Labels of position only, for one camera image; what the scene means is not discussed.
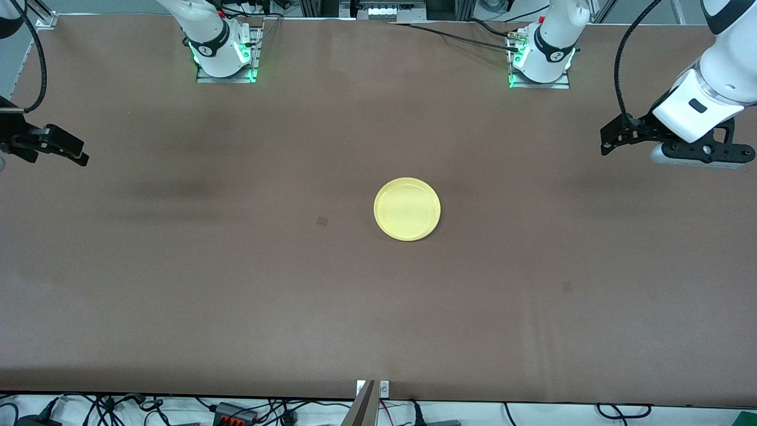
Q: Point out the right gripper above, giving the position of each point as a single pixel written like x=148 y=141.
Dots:
x=12 y=128

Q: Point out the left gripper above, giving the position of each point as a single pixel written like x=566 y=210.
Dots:
x=645 y=126

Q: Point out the yellow plate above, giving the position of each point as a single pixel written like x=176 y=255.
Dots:
x=407 y=209

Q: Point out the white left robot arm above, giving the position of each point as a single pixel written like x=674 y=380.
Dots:
x=553 y=41

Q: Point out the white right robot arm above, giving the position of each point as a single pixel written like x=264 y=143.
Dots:
x=207 y=35

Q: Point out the grey terminal block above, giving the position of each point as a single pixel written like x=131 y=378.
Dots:
x=393 y=10

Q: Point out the black power adapter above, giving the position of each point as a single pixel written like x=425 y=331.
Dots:
x=35 y=421

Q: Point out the green box corner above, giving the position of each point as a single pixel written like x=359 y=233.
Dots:
x=746 y=419

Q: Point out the black power strip orange switches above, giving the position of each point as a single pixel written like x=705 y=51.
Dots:
x=233 y=413

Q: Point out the black power plug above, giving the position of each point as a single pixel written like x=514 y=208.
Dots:
x=420 y=417

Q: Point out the brown wooden beam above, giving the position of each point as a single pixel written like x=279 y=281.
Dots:
x=362 y=411

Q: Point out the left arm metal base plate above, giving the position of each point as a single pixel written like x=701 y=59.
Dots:
x=562 y=84

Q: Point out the aluminium corner bracket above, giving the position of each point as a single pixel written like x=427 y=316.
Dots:
x=46 y=21

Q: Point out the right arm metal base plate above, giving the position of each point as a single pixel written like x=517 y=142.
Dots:
x=256 y=59

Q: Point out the white metal table bracket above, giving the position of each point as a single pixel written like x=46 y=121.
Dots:
x=384 y=388

